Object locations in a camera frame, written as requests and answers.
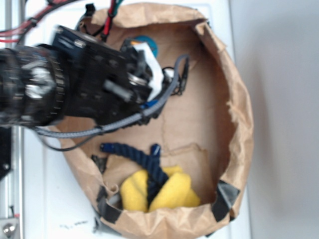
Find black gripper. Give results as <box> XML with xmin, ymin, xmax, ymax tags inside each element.
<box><xmin>52</xmin><ymin>26</ymin><xmax>164</xmax><ymax>125</ymax></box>

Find blue yarn ball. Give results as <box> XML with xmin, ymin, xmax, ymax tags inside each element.
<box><xmin>134</xmin><ymin>35</ymin><xmax>158</xmax><ymax>58</ymax></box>

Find brown paper bag tray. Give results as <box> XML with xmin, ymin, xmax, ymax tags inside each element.
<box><xmin>65</xmin><ymin>3</ymin><xmax>254</xmax><ymax>239</ymax></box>

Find yellow sponge cloth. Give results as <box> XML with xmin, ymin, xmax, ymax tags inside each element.
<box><xmin>120</xmin><ymin>166</ymin><xmax>200</xmax><ymax>213</ymax></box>

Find grey braided cable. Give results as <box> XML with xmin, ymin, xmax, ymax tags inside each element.
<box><xmin>34</xmin><ymin>54</ymin><xmax>190</xmax><ymax>139</ymax></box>

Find dark blue rope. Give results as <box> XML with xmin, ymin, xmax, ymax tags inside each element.
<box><xmin>100</xmin><ymin>142</ymin><xmax>169</xmax><ymax>206</ymax></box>

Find red and black cables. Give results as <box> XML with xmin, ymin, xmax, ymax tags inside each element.
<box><xmin>0</xmin><ymin>0</ymin><xmax>125</xmax><ymax>44</ymax></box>

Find aluminium frame rail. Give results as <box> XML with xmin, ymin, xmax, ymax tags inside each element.
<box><xmin>0</xmin><ymin>0</ymin><xmax>25</xmax><ymax>239</ymax></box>

